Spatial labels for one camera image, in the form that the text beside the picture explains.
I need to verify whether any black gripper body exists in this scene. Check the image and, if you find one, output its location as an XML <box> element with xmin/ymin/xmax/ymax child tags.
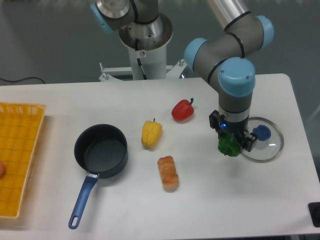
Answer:
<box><xmin>209</xmin><ymin>109</ymin><xmax>249</xmax><ymax>138</ymax></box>

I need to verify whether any black device at edge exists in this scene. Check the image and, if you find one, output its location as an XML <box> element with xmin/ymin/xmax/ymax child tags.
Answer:
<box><xmin>308</xmin><ymin>202</ymin><xmax>320</xmax><ymax>228</ymax></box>

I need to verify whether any bread loaf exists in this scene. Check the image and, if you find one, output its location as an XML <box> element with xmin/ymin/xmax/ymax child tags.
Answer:
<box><xmin>157</xmin><ymin>155</ymin><xmax>180</xmax><ymax>191</ymax></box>

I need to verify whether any yellow bell pepper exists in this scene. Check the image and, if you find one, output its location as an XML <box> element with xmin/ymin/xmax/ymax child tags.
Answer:
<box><xmin>141</xmin><ymin>118</ymin><xmax>163</xmax><ymax>150</ymax></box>

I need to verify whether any glass lid blue knob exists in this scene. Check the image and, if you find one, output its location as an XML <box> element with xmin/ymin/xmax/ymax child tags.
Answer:
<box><xmin>241</xmin><ymin>117</ymin><xmax>284</xmax><ymax>163</ymax></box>

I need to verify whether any yellow woven basket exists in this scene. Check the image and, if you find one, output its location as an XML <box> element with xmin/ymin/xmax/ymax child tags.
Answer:
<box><xmin>0</xmin><ymin>102</ymin><xmax>46</xmax><ymax>219</ymax></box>

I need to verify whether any green bell pepper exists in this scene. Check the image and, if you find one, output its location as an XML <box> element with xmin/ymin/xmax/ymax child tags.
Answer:
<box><xmin>218</xmin><ymin>133</ymin><xmax>240</xmax><ymax>157</ymax></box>

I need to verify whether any black cable on floor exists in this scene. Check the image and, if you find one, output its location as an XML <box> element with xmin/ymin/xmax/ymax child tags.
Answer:
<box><xmin>0</xmin><ymin>76</ymin><xmax>46</xmax><ymax>84</ymax></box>

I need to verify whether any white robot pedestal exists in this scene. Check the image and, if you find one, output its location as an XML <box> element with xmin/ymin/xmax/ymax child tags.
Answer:
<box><xmin>99</xmin><ymin>13</ymin><xmax>187</xmax><ymax>82</ymax></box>

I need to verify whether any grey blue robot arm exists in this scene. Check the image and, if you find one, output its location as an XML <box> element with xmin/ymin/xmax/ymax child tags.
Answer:
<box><xmin>90</xmin><ymin>0</ymin><xmax>274</xmax><ymax>157</ymax></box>

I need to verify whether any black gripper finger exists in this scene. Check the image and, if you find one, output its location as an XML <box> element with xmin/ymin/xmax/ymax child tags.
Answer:
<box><xmin>241</xmin><ymin>132</ymin><xmax>258</xmax><ymax>152</ymax></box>

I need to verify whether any black pot blue handle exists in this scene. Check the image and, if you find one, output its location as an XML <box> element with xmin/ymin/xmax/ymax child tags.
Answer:
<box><xmin>68</xmin><ymin>124</ymin><xmax>128</xmax><ymax>230</ymax></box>

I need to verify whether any orange round object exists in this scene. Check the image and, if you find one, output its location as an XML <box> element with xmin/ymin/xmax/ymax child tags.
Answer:
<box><xmin>0</xmin><ymin>161</ymin><xmax>6</xmax><ymax>178</ymax></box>

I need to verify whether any red bell pepper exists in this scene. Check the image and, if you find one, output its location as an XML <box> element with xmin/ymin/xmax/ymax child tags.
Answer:
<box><xmin>171</xmin><ymin>97</ymin><xmax>194</xmax><ymax>121</ymax></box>

